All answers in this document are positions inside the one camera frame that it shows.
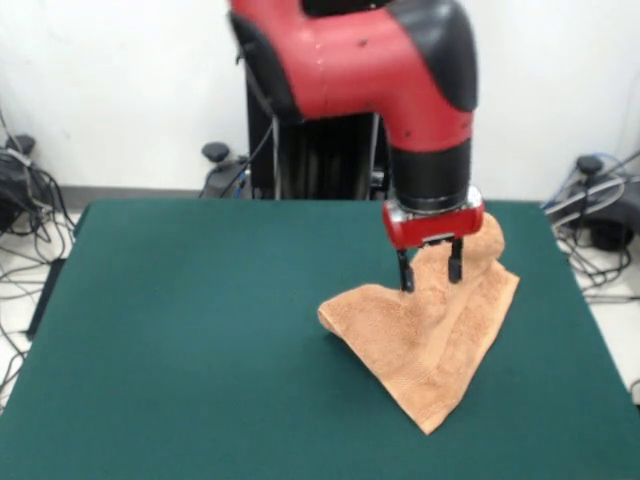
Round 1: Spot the dark stand base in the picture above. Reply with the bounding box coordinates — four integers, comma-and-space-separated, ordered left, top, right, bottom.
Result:
0, 149, 32, 234

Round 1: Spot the dark green tablecloth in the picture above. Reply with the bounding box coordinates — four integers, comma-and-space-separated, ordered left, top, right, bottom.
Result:
0, 198, 640, 480

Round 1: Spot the black pedestal cable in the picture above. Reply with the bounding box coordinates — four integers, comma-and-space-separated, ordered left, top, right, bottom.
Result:
219, 119, 277, 199

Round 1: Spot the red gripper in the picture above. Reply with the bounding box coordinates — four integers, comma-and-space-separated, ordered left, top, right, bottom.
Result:
382, 187, 487, 293

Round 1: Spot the tan terry towel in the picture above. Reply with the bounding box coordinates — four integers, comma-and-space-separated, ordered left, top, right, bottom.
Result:
317, 212, 522, 436

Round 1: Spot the long blue cable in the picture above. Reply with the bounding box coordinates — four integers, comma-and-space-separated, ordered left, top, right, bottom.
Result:
542, 152, 640, 211

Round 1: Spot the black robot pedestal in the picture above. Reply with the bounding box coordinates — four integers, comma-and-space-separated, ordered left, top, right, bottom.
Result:
199, 42, 401, 201

